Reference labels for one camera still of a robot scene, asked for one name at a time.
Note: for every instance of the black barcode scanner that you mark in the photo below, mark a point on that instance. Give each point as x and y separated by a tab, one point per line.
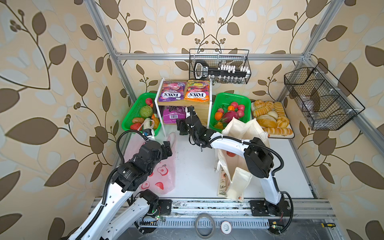
201	70

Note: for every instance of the large round bread loaf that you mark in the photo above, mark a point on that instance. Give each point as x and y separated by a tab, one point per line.
266	121

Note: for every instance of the yellow black screwdriver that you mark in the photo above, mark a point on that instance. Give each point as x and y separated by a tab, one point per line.
328	225

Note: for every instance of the left green vegetable basket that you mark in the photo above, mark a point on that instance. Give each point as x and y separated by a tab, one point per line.
135	111

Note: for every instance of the cream canvas tote bag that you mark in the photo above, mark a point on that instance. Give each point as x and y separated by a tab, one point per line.
234	173

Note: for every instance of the white wooden two-tier shelf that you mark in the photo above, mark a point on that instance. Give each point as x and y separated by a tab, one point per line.
203	110

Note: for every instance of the green fruit basket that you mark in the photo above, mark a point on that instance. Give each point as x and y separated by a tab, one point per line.
225	102

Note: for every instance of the white bread tray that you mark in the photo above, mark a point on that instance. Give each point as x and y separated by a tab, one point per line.
277	111

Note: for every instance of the grey tape roll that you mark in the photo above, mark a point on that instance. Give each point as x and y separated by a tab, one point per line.
205	221

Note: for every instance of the red strawberry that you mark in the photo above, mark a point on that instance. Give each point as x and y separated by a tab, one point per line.
136	126

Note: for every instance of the green cabbage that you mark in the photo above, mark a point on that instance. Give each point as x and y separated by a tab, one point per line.
146	111

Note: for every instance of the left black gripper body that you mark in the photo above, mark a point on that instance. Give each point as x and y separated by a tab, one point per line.
162	154

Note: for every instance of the purple snack bag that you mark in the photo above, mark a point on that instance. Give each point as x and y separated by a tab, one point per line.
173	113

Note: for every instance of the black wire basket rear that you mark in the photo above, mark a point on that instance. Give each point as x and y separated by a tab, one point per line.
225	66

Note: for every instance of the pink plastic grocery bag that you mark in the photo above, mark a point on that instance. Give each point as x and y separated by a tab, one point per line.
161	178

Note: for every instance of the purple Fox's candy bag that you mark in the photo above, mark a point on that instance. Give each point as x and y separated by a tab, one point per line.
172	91

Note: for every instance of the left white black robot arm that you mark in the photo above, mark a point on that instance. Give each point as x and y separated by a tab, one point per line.
118	209

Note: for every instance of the orange tangerine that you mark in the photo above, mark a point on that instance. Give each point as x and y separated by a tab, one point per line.
218	116

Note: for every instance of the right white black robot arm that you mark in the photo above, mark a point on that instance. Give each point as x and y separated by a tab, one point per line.
261	161

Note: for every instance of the orange Fox's candy bag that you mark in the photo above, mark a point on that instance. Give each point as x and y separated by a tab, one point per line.
197	91

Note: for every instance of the pink dragon fruit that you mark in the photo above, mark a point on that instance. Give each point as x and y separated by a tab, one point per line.
227	117

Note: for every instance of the red cola can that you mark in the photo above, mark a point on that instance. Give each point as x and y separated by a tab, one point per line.
230	154

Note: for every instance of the black wire basket right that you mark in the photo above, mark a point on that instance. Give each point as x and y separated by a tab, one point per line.
326	103

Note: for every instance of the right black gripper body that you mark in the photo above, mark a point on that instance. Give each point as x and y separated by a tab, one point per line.
184	127

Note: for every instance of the black wire basket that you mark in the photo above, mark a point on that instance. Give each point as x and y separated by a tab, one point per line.
225	66
326	103

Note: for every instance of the yellow bell pepper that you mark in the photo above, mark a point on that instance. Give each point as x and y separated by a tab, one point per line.
219	125

